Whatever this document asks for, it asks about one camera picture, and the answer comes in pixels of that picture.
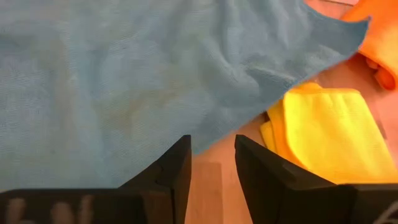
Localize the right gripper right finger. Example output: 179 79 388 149
234 134 398 224

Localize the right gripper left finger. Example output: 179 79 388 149
0 134 192 224

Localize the blue microfiber towel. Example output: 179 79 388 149
0 0 371 191

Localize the orange microfiber towel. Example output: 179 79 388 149
341 0 398 91

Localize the yellow microfiber towel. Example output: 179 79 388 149
259 82 398 185

